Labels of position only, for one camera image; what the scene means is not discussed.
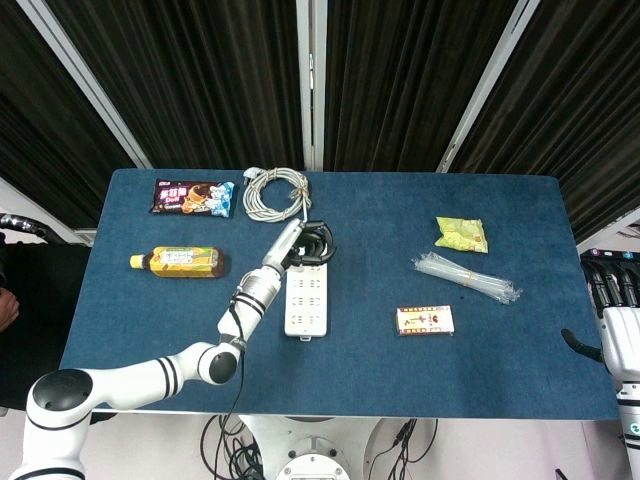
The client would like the metal chair armrest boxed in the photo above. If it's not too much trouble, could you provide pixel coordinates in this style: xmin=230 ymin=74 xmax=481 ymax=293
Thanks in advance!
xmin=0 ymin=213 xmax=56 ymax=245

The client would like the white cable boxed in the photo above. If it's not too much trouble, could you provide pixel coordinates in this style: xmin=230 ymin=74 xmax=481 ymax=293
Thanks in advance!
xmin=242 ymin=167 xmax=314 ymax=224

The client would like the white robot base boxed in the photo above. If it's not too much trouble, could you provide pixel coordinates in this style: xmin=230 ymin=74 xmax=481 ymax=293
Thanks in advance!
xmin=234 ymin=414 xmax=401 ymax=480

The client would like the yellow green snack bag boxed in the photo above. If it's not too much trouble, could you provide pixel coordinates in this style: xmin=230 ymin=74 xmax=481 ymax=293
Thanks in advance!
xmin=433 ymin=215 xmax=490 ymax=255

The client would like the white power strip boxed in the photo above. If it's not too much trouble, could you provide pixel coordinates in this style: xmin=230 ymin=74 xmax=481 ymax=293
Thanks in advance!
xmin=283 ymin=259 xmax=330 ymax=344

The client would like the dark chocolate snack bag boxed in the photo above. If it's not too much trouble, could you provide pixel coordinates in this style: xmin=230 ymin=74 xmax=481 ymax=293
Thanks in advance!
xmin=148 ymin=178 xmax=236 ymax=220

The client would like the white frame rail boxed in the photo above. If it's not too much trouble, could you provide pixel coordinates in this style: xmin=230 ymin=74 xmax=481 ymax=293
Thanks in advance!
xmin=574 ymin=207 xmax=640 ymax=254
xmin=0 ymin=177 xmax=99 ymax=246

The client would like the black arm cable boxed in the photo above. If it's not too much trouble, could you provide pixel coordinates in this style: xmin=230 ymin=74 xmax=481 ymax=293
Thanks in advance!
xmin=217 ymin=297 xmax=247 ymax=419

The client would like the black cable bundle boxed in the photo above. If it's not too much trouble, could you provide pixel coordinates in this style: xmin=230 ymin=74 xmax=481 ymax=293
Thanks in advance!
xmin=367 ymin=418 xmax=441 ymax=480
xmin=199 ymin=414 xmax=266 ymax=480

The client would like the blue table cloth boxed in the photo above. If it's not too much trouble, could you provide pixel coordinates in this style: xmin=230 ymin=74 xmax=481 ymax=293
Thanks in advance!
xmin=58 ymin=168 xmax=621 ymax=421

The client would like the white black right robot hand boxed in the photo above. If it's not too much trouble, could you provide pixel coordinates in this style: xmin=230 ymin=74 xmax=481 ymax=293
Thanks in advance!
xmin=560 ymin=257 xmax=640 ymax=379

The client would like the clear plastic straw bundle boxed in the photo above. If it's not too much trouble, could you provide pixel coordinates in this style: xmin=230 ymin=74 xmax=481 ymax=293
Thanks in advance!
xmin=410 ymin=252 xmax=524 ymax=305

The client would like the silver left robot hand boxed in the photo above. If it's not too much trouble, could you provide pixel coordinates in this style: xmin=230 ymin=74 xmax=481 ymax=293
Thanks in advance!
xmin=262 ymin=218 xmax=337 ymax=274

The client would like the black pleated curtain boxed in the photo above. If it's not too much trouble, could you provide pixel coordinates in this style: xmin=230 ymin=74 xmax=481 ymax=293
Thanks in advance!
xmin=0 ymin=0 xmax=136 ymax=229
xmin=44 ymin=0 xmax=305 ymax=171
xmin=323 ymin=0 xmax=521 ymax=174
xmin=449 ymin=0 xmax=640 ymax=244

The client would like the white frame post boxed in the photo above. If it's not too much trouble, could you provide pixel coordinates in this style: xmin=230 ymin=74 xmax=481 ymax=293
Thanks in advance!
xmin=295 ymin=0 xmax=327 ymax=172
xmin=17 ymin=0 xmax=154 ymax=170
xmin=436 ymin=0 xmax=542 ymax=174

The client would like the yellow label tea bottle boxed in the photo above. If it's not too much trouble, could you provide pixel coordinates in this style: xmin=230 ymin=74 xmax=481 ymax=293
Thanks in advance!
xmin=129 ymin=244 xmax=232 ymax=280

